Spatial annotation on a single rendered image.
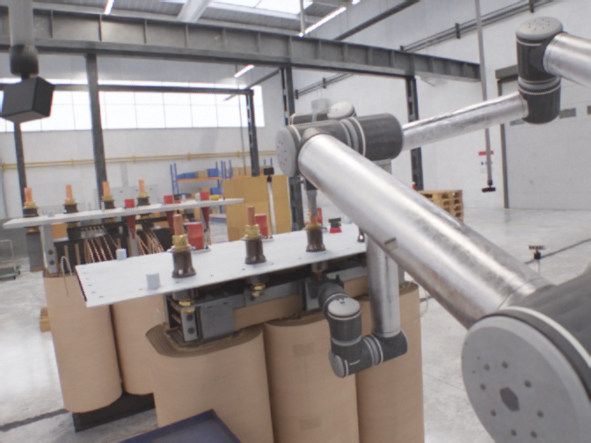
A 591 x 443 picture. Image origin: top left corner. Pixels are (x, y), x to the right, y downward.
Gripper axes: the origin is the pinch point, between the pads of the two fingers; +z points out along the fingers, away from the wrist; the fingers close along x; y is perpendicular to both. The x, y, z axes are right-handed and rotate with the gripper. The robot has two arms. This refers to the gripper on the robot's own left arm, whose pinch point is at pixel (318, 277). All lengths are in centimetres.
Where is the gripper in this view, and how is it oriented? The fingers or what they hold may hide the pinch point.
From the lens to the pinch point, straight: 169.4
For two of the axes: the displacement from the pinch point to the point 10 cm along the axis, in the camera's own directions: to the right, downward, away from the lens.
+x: -9.7, 0.9, -2.1
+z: -2.3, -2.6, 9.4
